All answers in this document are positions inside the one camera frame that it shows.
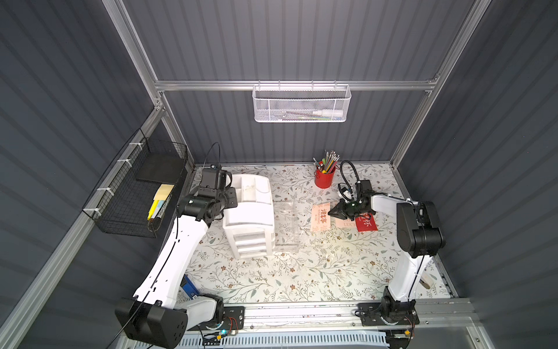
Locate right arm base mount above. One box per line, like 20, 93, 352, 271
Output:
354, 300, 420, 327

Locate clear plastic drawer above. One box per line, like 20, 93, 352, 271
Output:
273, 201, 302, 254

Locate black wire wall basket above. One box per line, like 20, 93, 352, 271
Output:
82, 131, 189, 238

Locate red postcard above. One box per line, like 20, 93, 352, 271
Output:
355, 213, 379, 233

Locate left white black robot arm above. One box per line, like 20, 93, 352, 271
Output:
115, 187, 238, 348

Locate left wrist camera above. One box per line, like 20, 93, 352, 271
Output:
200, 167, 233, 190

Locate pencils bundle in cup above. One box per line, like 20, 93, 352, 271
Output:
312, 151, 340, 174

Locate black notebook in basket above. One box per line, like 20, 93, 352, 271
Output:
135, 154, 184, 185

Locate yellow sticky notes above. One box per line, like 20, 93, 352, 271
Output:
148, 184, 174, 220

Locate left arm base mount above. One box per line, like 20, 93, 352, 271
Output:
190, 305, 246, 332

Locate red pencil cup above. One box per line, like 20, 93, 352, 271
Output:
314, 167, 337, 189

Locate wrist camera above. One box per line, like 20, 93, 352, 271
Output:
200, 167, 233, 190
343, 180, 374, 202

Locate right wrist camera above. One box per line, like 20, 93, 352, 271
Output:
343, 180, 374, 202

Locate white wire mesh basket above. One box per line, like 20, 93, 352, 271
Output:
251, 83, 352, 123

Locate cream floral postcard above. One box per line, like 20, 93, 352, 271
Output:
310, 202, 331, 233

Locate white perforated cable tray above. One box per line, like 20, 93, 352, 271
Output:
177, 330, 390, 348

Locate white plastic drawer organizer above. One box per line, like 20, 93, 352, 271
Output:
222, 174, 276, 259

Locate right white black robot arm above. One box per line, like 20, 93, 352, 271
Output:
328, 194, 446, 318

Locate white marker in basket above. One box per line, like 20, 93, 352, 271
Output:
312, 109, 344, 119

